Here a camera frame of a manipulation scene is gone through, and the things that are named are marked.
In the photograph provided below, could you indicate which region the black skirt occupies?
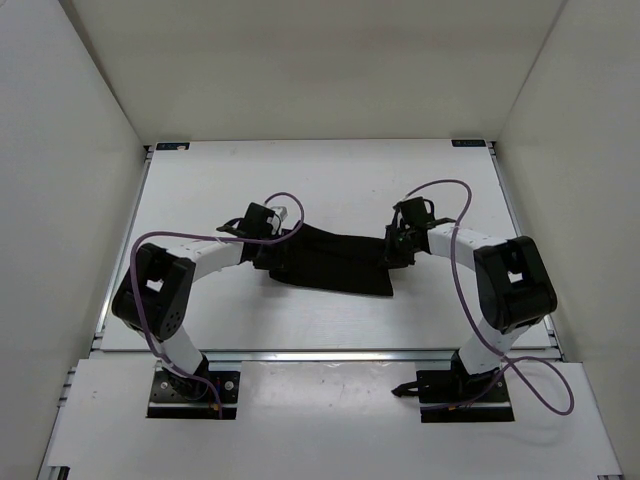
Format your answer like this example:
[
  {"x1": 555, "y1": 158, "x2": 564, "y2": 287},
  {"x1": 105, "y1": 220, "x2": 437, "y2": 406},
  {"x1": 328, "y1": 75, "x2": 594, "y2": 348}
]
[{"x1": 251, "y1": 224, "x2": 393, "y2": 297}]

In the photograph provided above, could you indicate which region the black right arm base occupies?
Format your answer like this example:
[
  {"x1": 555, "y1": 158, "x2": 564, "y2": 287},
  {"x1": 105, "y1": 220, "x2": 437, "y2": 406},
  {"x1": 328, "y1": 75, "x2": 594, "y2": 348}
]
[{"x1": 391, "y1": 353, "x2": 515, "y2": 424}]

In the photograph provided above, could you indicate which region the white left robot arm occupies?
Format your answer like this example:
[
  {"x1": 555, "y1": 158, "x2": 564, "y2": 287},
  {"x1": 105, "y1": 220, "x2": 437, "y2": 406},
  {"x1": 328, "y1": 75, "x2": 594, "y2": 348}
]
[{"x1": 112, "y1": 201, "x2": 302, "y2": 398}]

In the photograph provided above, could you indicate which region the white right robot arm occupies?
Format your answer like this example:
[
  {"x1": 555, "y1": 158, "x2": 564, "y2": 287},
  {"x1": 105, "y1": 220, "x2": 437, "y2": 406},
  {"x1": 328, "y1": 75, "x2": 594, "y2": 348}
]
[{"x1": 383, "y1": 197, "x2": 557, "y2": 401}]

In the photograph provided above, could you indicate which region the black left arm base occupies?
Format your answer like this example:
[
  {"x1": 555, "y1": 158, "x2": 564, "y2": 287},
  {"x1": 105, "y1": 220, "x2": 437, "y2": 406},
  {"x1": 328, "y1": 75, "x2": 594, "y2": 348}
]
[{"x1": 147, "y1": 364, "x2": 241, "y2": 420}]

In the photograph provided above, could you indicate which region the dark right corner label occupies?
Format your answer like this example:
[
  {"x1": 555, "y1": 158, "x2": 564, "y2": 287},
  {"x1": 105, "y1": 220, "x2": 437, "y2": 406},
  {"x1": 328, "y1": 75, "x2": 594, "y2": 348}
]
[{"x1": 451, "y1": 139, "x2": 486, "y2": 148}]

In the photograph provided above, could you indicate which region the dark corner label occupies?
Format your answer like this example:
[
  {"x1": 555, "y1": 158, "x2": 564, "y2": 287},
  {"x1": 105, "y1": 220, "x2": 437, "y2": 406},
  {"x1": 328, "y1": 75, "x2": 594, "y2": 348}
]
[
  {"x1": 451, "y1": 139, "x2": 486, "y2": 148},
  {"x1": 155, "y1": 142, "x2": 190, "y2": 151}
]

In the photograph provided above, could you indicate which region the dark left corner label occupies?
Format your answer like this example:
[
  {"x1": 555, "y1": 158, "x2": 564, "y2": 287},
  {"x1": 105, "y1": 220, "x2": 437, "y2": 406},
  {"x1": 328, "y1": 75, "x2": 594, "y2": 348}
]
[{"x1": 155, "y1": 142, "x2": 190, "y2": 151}]

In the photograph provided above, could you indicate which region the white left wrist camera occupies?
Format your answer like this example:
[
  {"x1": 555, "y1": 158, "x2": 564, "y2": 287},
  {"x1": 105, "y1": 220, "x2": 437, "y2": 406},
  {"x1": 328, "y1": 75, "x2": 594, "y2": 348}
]
[{"x1": 267, "y1": 206, "x2": 288, "y2": 229}]

